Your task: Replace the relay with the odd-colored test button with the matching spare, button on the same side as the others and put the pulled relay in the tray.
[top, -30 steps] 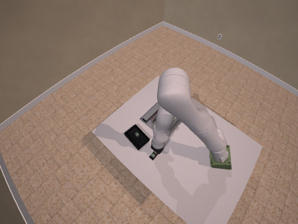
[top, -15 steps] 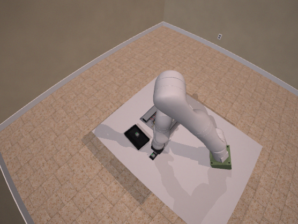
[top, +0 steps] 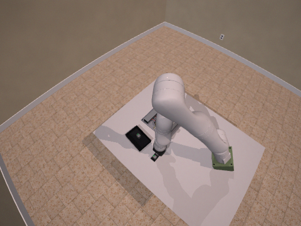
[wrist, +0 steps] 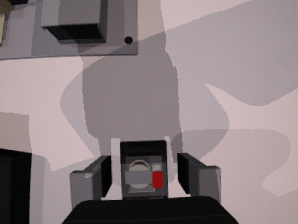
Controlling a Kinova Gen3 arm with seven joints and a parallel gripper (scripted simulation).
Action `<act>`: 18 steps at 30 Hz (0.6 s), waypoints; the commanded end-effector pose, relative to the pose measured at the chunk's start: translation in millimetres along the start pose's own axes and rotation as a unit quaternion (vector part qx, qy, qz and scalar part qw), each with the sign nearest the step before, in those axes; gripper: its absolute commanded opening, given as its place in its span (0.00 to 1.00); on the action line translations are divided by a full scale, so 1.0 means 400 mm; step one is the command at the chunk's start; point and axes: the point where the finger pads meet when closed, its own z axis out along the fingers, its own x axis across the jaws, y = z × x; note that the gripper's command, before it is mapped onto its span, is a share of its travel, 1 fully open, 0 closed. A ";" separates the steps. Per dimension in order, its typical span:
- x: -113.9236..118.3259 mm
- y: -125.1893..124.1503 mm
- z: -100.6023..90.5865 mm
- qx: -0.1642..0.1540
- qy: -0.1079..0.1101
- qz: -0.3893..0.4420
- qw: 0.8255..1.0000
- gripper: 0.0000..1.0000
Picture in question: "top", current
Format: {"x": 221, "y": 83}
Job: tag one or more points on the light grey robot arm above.
{"x": 168, "y": 100}

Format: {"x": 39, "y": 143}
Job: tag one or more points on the black rectangular tray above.
{"x": 138, "y": 143}

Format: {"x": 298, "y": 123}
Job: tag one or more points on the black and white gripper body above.
{"x": 158, "y": 151}

